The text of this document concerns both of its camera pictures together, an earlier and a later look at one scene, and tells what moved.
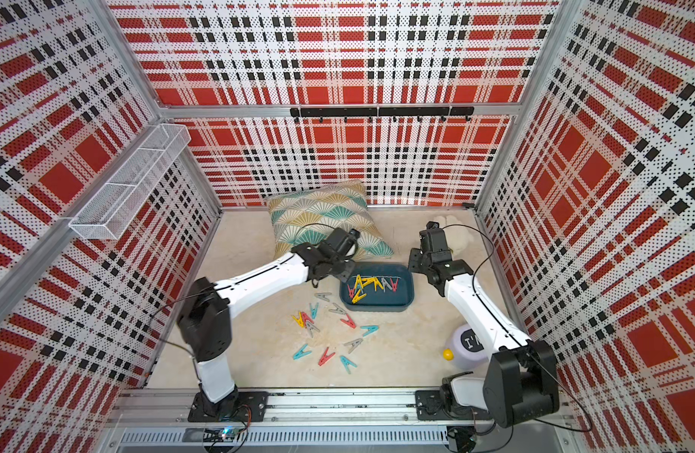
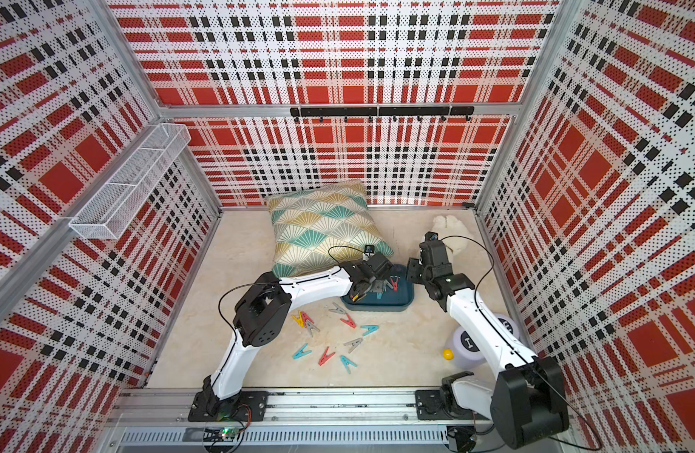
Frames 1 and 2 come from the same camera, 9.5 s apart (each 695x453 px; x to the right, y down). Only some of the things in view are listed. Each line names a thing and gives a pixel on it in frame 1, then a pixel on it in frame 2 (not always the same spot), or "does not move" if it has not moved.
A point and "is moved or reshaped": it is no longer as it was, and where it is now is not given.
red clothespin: x=306 y=317 does not move
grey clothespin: x=311 y=327 does not move
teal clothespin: x=300 y=353 does not move
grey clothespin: x=322 y=295 is moved or reshaped
